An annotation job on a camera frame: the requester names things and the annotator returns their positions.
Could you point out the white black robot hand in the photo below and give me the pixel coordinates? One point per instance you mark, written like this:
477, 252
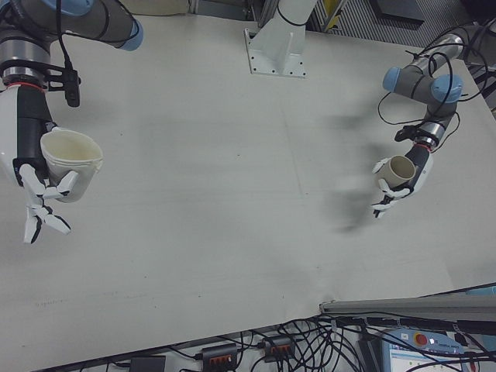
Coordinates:
424, 170
27, 128

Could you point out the small beige paper cup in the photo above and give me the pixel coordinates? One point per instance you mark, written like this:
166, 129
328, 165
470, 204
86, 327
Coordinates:
393, 174

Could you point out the large cream paper cup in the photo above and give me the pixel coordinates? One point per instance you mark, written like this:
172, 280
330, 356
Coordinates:
71, 170

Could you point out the teal box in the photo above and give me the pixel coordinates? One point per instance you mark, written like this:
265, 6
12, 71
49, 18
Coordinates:
482, 291

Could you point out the long black socket bar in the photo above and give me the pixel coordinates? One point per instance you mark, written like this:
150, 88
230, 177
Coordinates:
387, 321

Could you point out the dark grey box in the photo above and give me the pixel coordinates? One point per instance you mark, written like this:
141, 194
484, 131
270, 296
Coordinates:
399, 9

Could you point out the grey teach pendant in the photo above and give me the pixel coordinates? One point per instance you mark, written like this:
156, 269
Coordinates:
438, 348

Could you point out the black orange power strip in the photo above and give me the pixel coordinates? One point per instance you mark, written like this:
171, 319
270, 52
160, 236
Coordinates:
219, 354
279, 348

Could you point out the black power adapter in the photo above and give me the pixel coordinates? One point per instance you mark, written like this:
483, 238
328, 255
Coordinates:
147, 365

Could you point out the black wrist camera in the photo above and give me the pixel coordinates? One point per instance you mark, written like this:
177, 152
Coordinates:
73, 89
405, 133

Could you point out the aluminium profile rail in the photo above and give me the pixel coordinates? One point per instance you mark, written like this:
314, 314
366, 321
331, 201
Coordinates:
407, 304

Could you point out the yellow black striped post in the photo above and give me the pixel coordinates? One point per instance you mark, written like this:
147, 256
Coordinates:
334, 13

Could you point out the white metal mounting pedestal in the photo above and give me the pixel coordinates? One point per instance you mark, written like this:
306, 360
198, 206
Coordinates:
277, 46

